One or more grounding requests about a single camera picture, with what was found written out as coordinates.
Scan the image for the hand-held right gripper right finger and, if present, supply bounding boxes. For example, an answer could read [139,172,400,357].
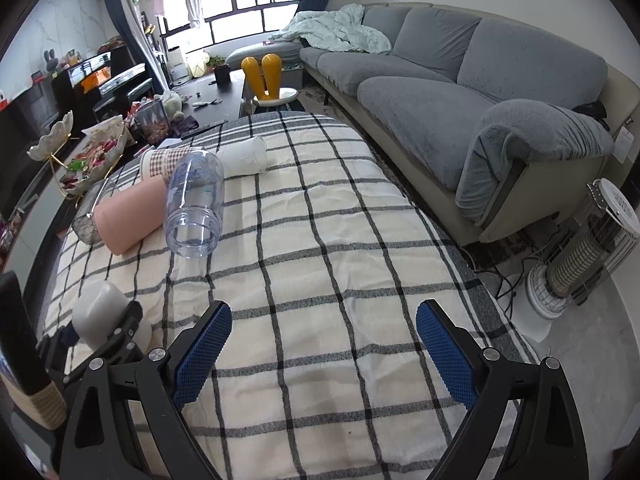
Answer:
[415,299,591,480]

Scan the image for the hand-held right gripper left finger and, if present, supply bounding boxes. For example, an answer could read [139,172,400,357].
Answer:
[59,301,234,480]

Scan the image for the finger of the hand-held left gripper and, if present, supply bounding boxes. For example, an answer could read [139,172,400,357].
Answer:
[50,301,151,376]

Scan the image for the white plastic cup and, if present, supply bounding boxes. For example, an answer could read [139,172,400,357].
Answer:
[72,280,153,353]

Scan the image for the pink cup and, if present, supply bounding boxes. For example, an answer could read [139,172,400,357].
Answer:
[95,177,173,256]

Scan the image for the checked paper cup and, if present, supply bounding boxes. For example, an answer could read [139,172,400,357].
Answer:
[139,146,206,182]

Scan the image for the white paper cup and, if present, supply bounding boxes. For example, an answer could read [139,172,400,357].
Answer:
[217,136,269,178]

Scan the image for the woven basket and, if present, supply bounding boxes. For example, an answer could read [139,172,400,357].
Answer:
[0,375,68,431]

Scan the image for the clear plastic bottle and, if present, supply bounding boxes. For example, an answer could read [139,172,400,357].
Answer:
[164,150,226,259]

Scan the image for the checked white blanket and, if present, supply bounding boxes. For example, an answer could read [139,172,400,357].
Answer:
[37,110,543,480]

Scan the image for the white cylindrical space heater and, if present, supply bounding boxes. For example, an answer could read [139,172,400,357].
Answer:
[522,178,640,343]

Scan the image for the shell-shaped snack tray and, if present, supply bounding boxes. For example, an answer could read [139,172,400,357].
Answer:
[27,110,131,198]

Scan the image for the clear jar of nuts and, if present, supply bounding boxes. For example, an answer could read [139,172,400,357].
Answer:
[135,99,171,145]

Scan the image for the plush toy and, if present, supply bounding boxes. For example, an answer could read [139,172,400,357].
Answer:
[162,91,183,121]

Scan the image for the black piano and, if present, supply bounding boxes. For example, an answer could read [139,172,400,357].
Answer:
[50,45,153,121]

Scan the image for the black coffee table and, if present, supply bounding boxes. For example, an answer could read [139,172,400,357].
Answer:
[170,67,261,126]

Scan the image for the grey sofa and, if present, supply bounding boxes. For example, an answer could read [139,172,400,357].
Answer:
[300,2,616,247]

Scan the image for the white air purifier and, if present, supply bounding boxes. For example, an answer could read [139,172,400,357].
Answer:
[167,46,190,86]

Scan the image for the yellow rabbit-ear stool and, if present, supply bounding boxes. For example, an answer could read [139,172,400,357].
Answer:
[241,54,298,108]

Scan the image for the grey ottoman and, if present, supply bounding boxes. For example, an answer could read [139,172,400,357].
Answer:
[227,42,303,68]

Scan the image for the light green blanket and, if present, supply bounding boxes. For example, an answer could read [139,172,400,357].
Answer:
[270,3,393,56]

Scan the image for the black floor cable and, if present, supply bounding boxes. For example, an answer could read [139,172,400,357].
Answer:
[462,247,531,321]

